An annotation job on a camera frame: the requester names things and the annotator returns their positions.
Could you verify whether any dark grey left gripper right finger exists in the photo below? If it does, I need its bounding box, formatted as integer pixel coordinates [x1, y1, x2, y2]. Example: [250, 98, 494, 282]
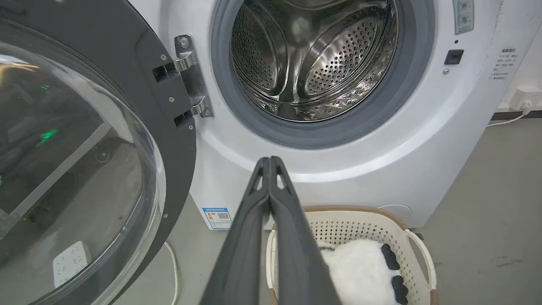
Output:
[268, 156, 343, 305]

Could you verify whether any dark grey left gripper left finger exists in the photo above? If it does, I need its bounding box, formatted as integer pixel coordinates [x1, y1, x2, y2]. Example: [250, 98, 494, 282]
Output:
[200, 157, 271, 305]

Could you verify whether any white front-load washing machine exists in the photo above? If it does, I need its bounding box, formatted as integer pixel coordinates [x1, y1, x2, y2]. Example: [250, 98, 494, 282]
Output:
[127, 0, 542, 231]

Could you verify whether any washer door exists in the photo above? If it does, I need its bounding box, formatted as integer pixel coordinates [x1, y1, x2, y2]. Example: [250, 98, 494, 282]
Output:
[0, 0, 213, 305]

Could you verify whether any white black plush panda toy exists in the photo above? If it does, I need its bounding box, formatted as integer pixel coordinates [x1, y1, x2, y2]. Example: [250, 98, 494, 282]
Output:
[318, 239, 409, 305]

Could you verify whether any cream perforated laundry basket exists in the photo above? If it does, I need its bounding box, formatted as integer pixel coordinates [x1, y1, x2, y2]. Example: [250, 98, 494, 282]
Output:
[265, 206, 439, 305]

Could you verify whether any white cable on floor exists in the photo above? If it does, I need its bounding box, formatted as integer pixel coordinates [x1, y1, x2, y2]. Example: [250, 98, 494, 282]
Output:
[163, 241, 180, 305]

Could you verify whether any white power cable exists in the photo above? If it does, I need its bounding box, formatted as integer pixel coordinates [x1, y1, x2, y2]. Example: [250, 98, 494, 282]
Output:
[486, 107, 531, 128]

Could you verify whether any white wall power socket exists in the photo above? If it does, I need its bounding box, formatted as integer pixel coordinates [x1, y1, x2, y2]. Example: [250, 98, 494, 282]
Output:
[509, 87, 542, 112]

